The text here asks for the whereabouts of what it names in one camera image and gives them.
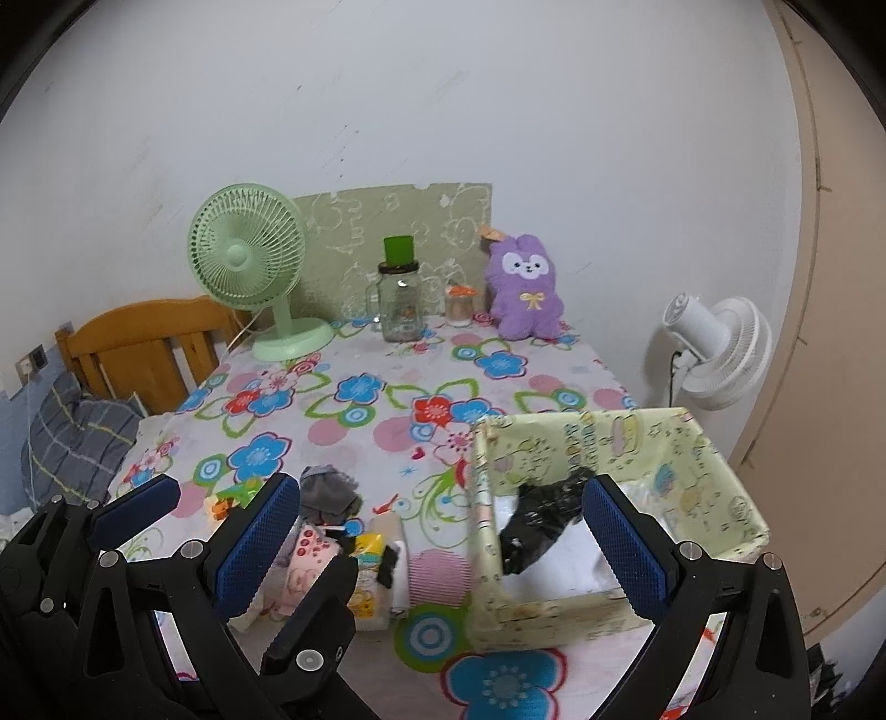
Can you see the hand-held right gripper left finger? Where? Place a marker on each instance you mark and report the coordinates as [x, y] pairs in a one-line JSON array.
[[256, 540]]

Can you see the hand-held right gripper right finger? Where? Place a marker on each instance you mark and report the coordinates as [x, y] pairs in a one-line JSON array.
[[626, 547]]

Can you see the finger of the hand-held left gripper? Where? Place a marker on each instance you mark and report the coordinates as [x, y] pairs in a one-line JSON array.
[[311, 616], [138, 509]]

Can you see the green yellow tissue pack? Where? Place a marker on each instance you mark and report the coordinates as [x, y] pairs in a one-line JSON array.
[[367, 588]]

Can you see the dark grey cloth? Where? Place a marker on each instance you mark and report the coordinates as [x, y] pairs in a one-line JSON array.
[[329, 495]]

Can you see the yellow patterned storage box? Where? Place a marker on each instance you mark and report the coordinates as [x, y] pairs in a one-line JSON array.
[[699, 471]]

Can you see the pink patterned cloth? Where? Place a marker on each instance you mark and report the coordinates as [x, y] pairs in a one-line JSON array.
[[315, 557]]

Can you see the black plastic bag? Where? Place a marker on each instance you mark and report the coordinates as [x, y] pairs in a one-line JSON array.
[[547, 509]]

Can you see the grey plaid pillow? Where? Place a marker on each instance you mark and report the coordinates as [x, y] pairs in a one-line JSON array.
[[76, 436]]

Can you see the wooden bed headboard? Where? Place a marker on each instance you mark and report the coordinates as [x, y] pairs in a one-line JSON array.
[[138, 332]]

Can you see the floral tablecloth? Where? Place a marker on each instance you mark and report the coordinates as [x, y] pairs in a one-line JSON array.
[[387, 388]]

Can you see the white desk fan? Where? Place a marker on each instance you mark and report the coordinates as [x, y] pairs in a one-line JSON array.
[[727, 360]]

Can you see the purple plush bunny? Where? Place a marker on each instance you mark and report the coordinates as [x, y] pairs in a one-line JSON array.
[[526, 298]]

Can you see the glass jar mug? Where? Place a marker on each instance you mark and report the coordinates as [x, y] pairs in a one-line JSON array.
[[401, 311]]

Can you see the green desk fan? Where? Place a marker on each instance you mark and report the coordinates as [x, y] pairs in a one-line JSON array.
[[239, 256]]

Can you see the small glass with cotton swabs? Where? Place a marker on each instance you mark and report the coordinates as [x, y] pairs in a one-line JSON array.
[[458, 311]]

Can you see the beige door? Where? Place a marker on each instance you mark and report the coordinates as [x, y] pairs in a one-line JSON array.
[[844, 346]]

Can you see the green plastic cup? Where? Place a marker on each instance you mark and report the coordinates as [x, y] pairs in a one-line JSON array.
[[399, 250]]

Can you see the green patterned cardboard sheet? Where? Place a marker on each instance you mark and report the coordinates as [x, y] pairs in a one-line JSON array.
[[360, 221]]

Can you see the brown paper tag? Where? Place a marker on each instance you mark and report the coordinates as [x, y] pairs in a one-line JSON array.
[[489, 234]]

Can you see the wall socket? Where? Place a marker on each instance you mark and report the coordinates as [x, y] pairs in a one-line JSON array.
[[33, 360]]

